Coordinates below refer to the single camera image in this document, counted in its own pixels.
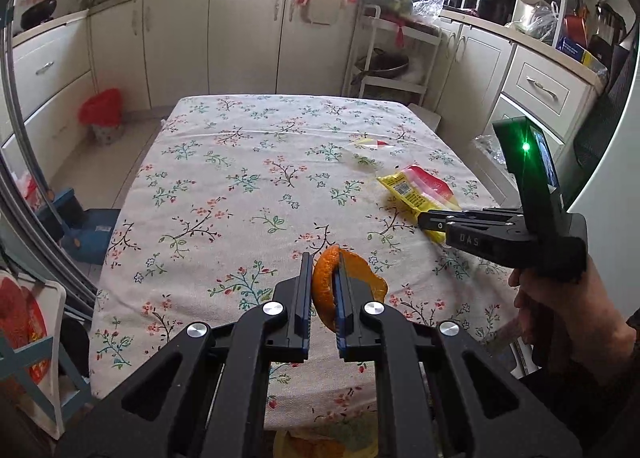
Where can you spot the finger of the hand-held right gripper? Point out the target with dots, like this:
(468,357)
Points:
(434,225)
(475,214)

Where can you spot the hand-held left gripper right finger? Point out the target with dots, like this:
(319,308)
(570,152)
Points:
(342,318)

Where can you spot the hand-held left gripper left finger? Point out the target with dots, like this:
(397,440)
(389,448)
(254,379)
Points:
(304,313)

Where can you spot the curled orange peel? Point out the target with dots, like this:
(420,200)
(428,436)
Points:
(324,288)

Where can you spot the yellow snack packet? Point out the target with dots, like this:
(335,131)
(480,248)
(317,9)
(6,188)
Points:
(410,188)

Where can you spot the person's right forearm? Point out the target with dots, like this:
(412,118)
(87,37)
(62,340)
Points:
(600,403)

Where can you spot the red-lined trash bin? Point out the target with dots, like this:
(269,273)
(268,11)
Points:
(102,107)

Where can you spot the person's right hand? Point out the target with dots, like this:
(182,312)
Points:
(575,323)

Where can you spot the crinkled plastic bag on drawer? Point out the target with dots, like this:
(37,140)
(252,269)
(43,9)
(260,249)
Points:
(487,145)

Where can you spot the white refrigerator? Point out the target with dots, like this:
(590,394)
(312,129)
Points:
(617,218)

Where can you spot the clear printed wrapper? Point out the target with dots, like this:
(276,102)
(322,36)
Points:
(370,142)

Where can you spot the white wooden stool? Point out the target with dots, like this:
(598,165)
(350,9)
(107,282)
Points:
(425,115)

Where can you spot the white panelled base cabinet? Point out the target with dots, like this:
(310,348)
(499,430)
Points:
(540,82)

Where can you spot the white kitchen trolley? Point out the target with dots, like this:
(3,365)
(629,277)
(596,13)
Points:
(390,83)

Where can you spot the floral tablecloth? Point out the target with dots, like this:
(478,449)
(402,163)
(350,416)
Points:
(250,162)

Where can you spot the dark wok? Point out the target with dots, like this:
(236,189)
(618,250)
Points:
(385,62)

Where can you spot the blue box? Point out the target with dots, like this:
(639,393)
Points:
(575,50)

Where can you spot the red hanging tassel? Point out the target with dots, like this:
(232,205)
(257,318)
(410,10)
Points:
(399,35)

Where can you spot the black pot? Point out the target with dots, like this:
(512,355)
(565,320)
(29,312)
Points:
(485,5)

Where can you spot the red pot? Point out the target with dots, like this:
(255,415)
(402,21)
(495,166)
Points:
(575,30)

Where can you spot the clear plastic bag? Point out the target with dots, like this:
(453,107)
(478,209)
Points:
(427,7)

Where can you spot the white kettle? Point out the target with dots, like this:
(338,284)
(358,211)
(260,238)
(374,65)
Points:
(527,7)

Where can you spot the blue dustpan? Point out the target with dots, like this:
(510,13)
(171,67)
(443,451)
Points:
(97,233)

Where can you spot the white hanging bag red trim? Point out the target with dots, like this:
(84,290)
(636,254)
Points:
(322,7)

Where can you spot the white door base cabinet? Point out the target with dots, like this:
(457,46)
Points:
(225,37)

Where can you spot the red patterned slipper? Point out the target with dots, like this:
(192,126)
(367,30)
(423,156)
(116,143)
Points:
(17,323)

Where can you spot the white chair with red item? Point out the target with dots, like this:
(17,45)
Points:
(20,363)

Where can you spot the red plastic bag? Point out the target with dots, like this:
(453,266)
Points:
(27,188)

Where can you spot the white drawer base cabinet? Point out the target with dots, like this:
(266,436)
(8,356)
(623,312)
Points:
(45,87)

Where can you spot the black frying pan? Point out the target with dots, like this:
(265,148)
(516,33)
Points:
(37,12)

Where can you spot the grey sliding door frame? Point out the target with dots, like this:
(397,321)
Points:
(45,263)

